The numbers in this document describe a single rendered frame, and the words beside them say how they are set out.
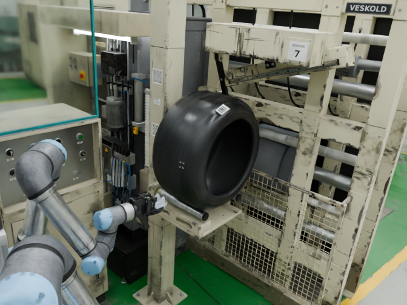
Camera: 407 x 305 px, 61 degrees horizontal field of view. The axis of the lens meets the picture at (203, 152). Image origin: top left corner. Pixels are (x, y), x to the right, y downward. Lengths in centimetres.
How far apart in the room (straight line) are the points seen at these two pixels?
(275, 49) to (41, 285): 134
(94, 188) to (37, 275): 134
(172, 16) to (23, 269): 133
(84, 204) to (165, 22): 107
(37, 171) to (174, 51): 90
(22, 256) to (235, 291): 204
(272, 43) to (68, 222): 115
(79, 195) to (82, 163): 18
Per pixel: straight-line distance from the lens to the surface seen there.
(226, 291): 265
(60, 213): 127
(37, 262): 77
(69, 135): 191
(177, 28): 178
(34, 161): 126
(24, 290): 72
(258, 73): 189
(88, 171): 204
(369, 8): 185
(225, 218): 190
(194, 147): 147
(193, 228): 174
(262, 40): 171
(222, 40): 184
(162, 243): 218
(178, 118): 155
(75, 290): 92
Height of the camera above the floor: 183
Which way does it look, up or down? 22 degrees down
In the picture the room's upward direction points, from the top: 4 degrees clockwise
